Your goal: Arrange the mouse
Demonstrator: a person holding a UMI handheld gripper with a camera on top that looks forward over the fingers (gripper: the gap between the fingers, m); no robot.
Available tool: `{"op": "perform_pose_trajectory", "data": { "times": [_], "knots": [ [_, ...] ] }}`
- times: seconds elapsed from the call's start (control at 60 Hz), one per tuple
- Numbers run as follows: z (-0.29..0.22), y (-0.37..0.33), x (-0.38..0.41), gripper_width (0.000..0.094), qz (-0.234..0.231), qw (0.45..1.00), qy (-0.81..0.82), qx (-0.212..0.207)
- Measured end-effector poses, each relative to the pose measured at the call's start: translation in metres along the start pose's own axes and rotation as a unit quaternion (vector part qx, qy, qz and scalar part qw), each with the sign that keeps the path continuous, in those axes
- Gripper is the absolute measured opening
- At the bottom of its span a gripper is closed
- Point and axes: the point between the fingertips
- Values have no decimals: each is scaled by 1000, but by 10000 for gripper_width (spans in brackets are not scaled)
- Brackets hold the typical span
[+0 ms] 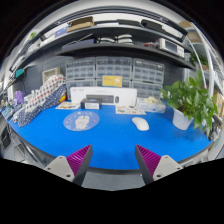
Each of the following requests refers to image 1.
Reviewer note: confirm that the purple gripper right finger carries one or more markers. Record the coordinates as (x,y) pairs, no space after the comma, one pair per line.
(154,167)

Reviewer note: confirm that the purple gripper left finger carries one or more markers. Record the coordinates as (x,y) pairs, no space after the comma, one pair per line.
(73,167)

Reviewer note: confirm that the white computer mouse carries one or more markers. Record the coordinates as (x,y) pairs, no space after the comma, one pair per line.
(141,124)

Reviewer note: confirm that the round rabbit mouse pad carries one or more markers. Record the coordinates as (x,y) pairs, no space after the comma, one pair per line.
(81,121)

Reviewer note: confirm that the blue table mat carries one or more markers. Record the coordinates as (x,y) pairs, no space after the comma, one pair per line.
(114,138)

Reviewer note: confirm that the left sticker sheet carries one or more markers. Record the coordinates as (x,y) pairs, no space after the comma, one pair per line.
(68,106)

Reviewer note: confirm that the sticker sheet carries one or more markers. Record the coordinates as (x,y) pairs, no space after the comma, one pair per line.
(128,110)
(68,106)

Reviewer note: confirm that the tissue box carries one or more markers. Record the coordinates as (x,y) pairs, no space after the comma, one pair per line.
(150,104)

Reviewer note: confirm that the right sticker sheet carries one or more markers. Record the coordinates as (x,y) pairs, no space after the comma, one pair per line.
(128,110)

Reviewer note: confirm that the small black box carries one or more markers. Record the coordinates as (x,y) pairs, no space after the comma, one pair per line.
(94,104)

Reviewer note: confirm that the green potted plant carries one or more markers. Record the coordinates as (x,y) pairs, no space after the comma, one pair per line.
(191,103)

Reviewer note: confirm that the patterned fabric cloth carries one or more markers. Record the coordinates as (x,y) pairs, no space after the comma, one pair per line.
(47,96)

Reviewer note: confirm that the white keyboard box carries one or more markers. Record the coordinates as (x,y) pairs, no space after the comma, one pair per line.
(108,95)

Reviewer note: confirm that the purple toy figure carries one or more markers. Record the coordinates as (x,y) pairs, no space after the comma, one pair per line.
(19,97)

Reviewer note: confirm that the right grey drawer cabinet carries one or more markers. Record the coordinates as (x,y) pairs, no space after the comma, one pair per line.
(147,78)

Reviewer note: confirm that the grey drawer cabinet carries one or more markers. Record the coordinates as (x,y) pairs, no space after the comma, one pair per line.
(80,73)
(114,66)
(147,78)

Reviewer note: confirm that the yellow card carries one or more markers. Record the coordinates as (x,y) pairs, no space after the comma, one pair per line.
(112,81)

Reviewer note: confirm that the left grey drawer cabinet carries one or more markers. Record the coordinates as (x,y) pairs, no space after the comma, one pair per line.
(80,73)

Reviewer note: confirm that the white basket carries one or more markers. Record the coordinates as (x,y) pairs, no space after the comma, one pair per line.
(51,72)

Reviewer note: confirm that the middle grey drawer cabinet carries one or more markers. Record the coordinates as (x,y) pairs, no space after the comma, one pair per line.
(114,66)

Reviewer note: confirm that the dark metal shelf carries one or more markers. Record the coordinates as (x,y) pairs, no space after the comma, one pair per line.
(86,40)

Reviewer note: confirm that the white instrument on shelf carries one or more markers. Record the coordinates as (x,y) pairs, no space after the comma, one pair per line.
(171,47)

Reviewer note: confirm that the cardboard box on shelf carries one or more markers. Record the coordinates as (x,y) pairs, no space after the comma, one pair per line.
(80,23)

